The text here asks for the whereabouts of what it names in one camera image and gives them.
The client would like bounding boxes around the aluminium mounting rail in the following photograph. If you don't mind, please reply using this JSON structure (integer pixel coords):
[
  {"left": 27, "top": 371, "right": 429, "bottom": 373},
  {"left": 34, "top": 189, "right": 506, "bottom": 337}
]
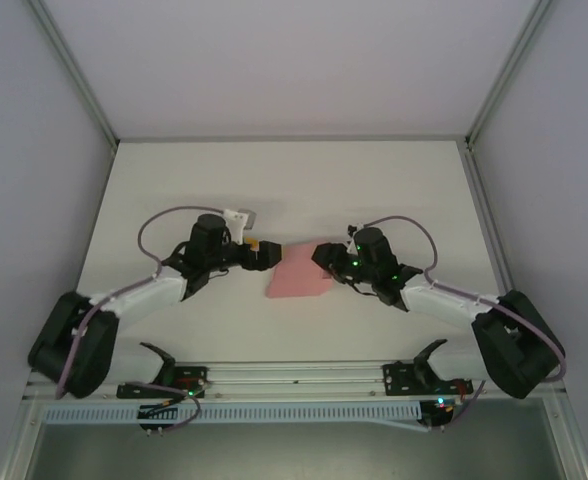
[{"left": 207, "top": 363, "right": 386, "bottom": 397}]

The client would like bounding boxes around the white slotted cable duct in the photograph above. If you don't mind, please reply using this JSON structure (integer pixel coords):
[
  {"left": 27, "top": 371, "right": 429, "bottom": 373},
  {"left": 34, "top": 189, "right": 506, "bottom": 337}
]
[{"left": 40, "top": 401, "right": 421, "bottom": 425}]

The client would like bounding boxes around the pink cloth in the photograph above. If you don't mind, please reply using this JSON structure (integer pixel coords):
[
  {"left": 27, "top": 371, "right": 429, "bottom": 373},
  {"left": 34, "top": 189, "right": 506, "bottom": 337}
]
[{"left": 266, "top": 243, "right": 334, "bottom": 300}]

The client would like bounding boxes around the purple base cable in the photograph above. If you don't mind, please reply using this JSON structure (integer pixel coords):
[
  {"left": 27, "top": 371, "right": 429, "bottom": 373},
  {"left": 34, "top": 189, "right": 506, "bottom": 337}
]
[
  {"left": 441, "top": 379, "right": 486, "bottom": 427},
  {"left": 122, "top": 380, "right": 203, "bottom": 432}
]

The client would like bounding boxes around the aluminium frame post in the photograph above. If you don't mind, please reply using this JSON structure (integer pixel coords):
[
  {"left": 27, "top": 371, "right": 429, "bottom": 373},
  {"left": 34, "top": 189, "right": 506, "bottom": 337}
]
[
  {"left": 37, "top": 0, "right": 121, "bottom": 148},
  {"left": 464, "top": 0, "right": 554, "bottom": 148}
]

